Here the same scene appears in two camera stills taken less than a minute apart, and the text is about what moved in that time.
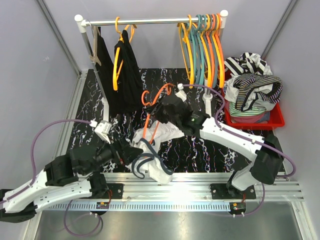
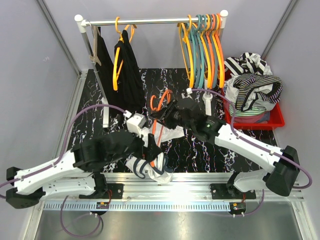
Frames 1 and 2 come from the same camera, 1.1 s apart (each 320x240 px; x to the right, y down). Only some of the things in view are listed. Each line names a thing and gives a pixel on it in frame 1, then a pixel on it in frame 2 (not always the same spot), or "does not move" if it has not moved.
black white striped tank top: (248, 63) does not move
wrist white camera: (181, 93) → (189, 91)
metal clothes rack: (82, 24) does not move
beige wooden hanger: (94, 57) does not move
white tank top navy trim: (149, 165) does not move
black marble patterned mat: (186, 155) does not move
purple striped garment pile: (248, 91) does not move
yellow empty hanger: (202, 36) does not move
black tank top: (129, 99) does not move
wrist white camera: (102, 129) → (135, 123)
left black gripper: (123, 154) → (149, 153)
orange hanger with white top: (171, 85) → (156, 109)
